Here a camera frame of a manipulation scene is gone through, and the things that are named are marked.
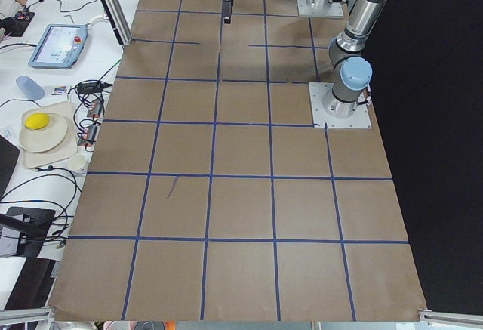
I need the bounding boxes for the aluminium frame post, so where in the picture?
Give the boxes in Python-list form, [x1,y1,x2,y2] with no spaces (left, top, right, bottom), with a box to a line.
[100,0,132,47]

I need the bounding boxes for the blue plastic cup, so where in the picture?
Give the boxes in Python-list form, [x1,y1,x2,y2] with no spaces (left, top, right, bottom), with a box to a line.
[16,76,45,101]

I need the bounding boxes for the blue teach pendant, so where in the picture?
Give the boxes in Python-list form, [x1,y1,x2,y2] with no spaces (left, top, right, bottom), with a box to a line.
[29,24,88,69]

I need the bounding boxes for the yellow lemon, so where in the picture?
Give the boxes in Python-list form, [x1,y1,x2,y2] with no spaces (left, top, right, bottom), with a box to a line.
[24,113,50,130]

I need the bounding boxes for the beige tray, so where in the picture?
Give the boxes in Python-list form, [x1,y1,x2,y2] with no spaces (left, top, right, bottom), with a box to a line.
[19,101,77,169]

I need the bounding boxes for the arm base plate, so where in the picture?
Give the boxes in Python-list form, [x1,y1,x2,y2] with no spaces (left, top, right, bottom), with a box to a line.
[297,0,344,19]
[309,82,372,129]

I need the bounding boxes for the round beige plate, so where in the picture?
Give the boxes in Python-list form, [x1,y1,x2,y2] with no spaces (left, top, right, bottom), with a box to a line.
[19,114,68,153]

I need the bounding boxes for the white paper cup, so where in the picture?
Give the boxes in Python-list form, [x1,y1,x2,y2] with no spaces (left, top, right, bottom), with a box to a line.
[67,154,89,174]

